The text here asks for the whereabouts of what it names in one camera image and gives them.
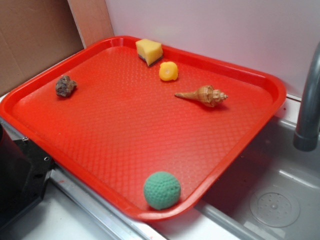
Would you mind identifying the brown rock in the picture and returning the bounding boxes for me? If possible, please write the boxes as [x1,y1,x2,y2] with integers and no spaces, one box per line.
[55,75,78,98]

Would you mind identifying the red plastic tray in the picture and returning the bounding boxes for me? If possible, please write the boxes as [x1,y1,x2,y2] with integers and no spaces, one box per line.
[0,36,286,222]

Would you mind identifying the small yellow rubber toy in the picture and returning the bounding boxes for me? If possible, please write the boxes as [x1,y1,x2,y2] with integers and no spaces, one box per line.
[159,61,179,81]

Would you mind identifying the tan spiral seashell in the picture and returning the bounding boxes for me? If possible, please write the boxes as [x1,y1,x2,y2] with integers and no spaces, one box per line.
[174,85,228,108]

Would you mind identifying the yellow sponge piece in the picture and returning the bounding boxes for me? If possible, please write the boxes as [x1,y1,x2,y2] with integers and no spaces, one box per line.
[135,38,163,67]

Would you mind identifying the green crocheted ball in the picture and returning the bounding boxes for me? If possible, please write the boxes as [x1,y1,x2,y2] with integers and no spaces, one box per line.
[143,171,181,210]

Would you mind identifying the grey toy sink basin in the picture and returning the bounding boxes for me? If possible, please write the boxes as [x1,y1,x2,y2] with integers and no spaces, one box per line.
[153,118,320,240]

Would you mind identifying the grey metal faucet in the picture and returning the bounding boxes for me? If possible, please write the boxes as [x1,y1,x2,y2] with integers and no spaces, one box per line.
[293,45,320,152]

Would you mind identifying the brown cardboard panel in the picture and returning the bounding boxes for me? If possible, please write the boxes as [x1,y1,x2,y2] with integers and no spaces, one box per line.
[0,0,114,96]

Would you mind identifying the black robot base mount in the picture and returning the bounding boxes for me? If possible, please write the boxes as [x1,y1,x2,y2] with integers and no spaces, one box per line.
[0,126,53,229]

